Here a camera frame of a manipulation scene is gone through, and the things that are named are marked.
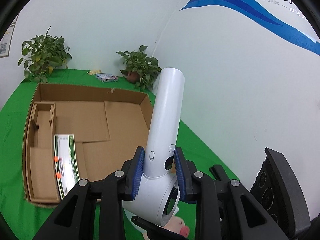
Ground white handheld fan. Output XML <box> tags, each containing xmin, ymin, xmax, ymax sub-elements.
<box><xmin>123</xmin><ymin>68</ymin><xmax>184</xmax><ymax>226</ymax></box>

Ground green white medicine box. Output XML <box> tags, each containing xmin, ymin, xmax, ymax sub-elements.
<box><xmin>54</xmin><ymin>134</ymin><xmax>80</xmax><ymax>199</ymax></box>

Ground pink pig plush toy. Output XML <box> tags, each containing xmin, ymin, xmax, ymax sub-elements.
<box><xmin>124</xmin><ymin>207</ymin><xmax>190</xmax><ymax>239</ymax></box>

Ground green tablecloth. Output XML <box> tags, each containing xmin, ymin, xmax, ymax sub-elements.
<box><xmin>0</xmin><ymin>69</ymin><xmax>240</xmax><ymax>239</ymax></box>

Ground brown cardboard tray box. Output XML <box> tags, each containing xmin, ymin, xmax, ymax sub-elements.
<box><xmin>22</xmin><ymin>84</ymin><xmax>153</xmax><ymax>207</ymax></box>

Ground small colourful packet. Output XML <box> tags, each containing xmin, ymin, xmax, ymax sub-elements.
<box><xmin>95</xmin><ymin>73</ymin><xmax>118</xmax><ymax>82</ymax></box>

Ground right potted green plant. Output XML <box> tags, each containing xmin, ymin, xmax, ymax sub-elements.
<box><xmin>116</xmin><ymin>45</ymin><xmax>162</xmax><ymax>90</ymax></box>

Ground potted green plant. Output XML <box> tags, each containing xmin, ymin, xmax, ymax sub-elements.
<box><xmin>116</xmin><ymin>45</ymin><xmax>162</xmax><ymax>90</ymax></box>
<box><xmin>17</xmin><ymin>32</ymin><xmax>72</xmax><ymax>83</ymax></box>

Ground left potted green plant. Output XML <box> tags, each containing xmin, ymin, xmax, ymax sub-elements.
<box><xmin>17</xmin><ymin>32</ymin><xmax>72</xmax><ymax>83</ymax></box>

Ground framed certificates on wall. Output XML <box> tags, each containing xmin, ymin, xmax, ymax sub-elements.
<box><xmin>0</xmin><ymin>14</ymin><xmax>19</xmax><ymax>58</ymax></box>

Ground blue wave wall decal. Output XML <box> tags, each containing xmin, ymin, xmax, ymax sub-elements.
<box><xmin>182</xmin><ymin>0</ymin><xmax>319</xmax><ymax>55</ymax></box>

